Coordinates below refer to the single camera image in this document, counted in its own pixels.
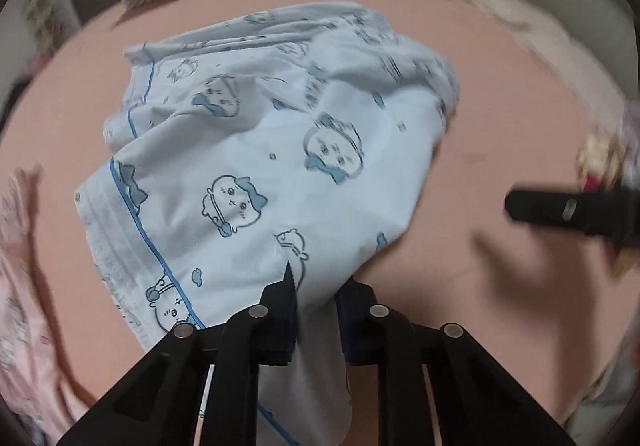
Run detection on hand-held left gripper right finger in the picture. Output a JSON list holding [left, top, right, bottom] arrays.
[[336, 278, 576, 446]]

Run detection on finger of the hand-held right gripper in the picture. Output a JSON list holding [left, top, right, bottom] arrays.
[[505, 188, 640, 249]]

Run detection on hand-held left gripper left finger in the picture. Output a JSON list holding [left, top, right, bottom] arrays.
[[57, 262, 300, 446]]

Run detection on light blue printed shorts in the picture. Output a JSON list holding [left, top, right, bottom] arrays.
[[75, 0, 462, 446]]

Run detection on bed with pink sheet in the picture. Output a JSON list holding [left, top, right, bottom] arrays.
[[0, 0, 640, 446]]

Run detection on pale pink pillow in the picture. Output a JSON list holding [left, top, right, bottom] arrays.
[[445, 0, 640, 117]]

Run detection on pink printed pajama garment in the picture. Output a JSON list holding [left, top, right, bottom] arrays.
[[0, 166, 97, 428]]

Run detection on white shelf rack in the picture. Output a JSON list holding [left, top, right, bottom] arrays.
[[25, 0, 84, 47]]

